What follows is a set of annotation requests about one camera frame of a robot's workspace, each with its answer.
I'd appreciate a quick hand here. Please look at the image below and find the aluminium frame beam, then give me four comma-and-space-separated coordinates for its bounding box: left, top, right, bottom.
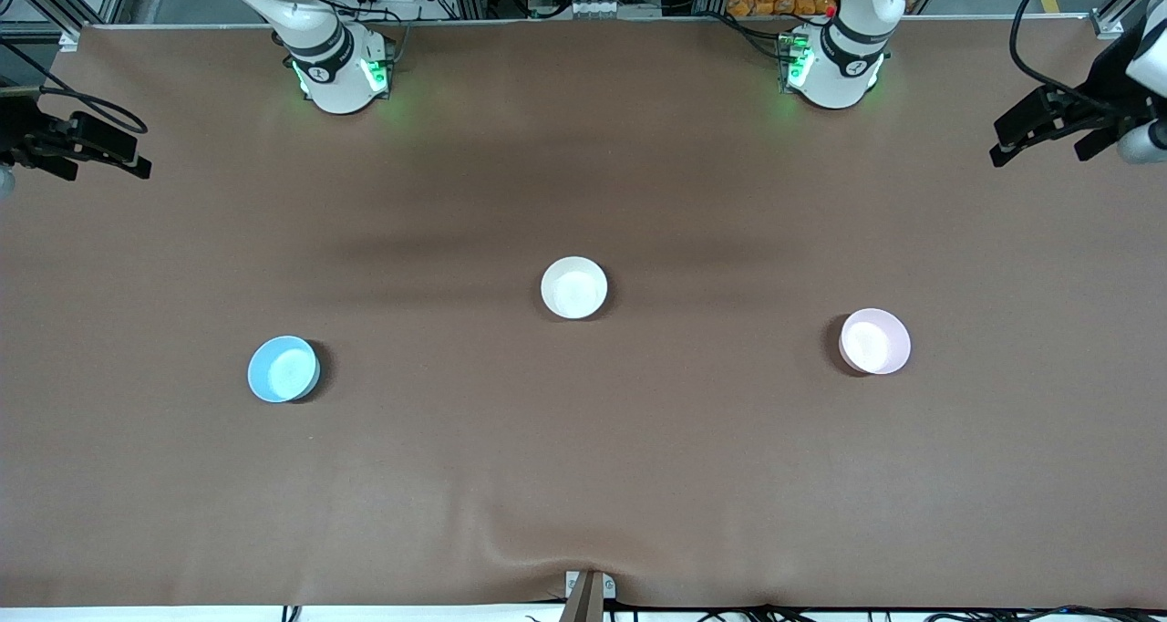
0, 0, 85, 50
1090, 0, 1167, 41

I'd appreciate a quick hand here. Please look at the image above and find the pink bowl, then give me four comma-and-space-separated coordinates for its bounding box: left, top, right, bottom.
838, 308, 912, 376

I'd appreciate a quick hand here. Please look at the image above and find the metal clamp bracket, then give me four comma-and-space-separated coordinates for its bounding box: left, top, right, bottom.
565, 570, 616, 599

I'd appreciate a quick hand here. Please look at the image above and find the brown table cloth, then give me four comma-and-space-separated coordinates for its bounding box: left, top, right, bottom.
0, 18, 1167, 609

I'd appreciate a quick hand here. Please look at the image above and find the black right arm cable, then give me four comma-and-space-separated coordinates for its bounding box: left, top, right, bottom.
0, 41, 149, 137

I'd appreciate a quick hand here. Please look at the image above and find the white bowl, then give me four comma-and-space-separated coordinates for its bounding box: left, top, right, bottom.
540, 256, 609, 321

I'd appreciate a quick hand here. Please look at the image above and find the blue bowl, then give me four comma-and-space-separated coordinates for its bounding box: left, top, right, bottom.
247, 335, 321, 404

